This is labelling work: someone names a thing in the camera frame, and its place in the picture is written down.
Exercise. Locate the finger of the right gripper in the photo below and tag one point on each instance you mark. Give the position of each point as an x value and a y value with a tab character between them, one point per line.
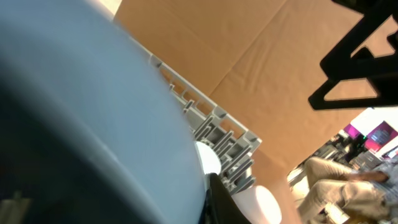
375	13
348	81

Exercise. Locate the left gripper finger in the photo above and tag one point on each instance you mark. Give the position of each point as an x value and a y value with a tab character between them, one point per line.
220	207

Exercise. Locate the pink cup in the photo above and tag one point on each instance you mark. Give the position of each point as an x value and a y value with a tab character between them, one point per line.
258	205

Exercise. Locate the light blue cup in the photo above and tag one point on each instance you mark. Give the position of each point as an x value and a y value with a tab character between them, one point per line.
209	160

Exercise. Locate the dark blue plate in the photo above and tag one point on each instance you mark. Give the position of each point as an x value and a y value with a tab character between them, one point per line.
89	130

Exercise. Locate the grey plastic dishwasher rack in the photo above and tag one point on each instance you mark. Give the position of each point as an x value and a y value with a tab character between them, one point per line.
210	124

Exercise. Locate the brown cardboard panel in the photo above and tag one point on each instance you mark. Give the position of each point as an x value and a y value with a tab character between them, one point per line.
260	61

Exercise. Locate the seated person in background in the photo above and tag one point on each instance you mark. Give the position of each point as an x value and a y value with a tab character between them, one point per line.
371	193

